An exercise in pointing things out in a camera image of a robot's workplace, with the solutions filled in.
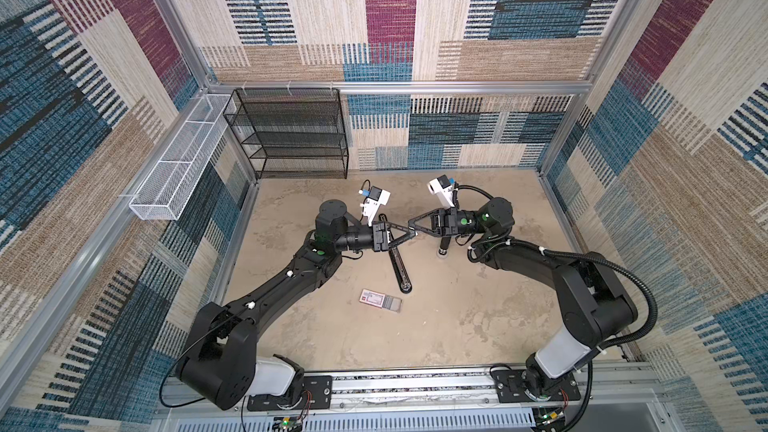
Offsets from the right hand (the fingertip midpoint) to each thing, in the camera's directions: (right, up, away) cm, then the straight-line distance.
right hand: (411, 229), depth 70 cm
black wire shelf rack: (-41, +31, +40) cm, 65 cm away
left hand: (+1, -1, -1) cm, 1 cm away
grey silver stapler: (+12, -9, +26) cm, 30 cm away
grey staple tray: (-4, -23, +17) cm, 29 cm away
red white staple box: (-10, -21, +17) cm, 29 cm away
